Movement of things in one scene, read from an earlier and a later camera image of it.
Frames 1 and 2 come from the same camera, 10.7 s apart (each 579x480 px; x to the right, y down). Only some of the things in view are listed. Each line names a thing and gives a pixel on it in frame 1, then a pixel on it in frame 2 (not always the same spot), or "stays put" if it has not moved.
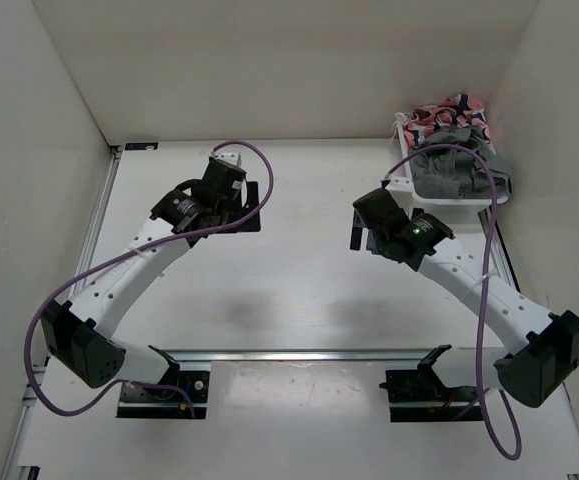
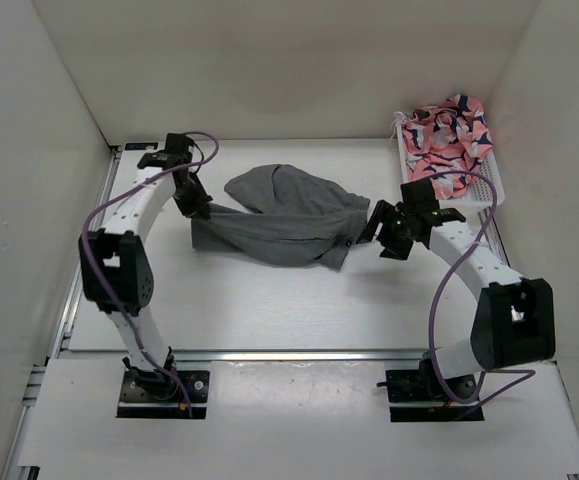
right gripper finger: [356, 232] → [381, 215]
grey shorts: [458, 173] → [285, 217]
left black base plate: [183, 395] stays put
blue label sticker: [141, 146] stays put
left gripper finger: [249, 225] → [204, 211]
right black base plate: [415, 396] stays put
